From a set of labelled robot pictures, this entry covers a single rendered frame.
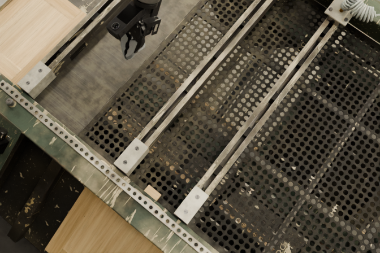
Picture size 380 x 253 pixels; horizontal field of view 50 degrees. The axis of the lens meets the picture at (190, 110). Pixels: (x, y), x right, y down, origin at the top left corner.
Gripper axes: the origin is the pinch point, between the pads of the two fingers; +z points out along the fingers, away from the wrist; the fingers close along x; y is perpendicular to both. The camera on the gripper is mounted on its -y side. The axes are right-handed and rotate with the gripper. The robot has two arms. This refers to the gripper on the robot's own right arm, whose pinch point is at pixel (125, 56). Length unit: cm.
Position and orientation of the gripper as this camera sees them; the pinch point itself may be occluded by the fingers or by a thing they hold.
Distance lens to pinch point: 124.6
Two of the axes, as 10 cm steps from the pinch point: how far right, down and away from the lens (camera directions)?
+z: -3.1, 6.7, 6.7
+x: -7.3, -6.2, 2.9
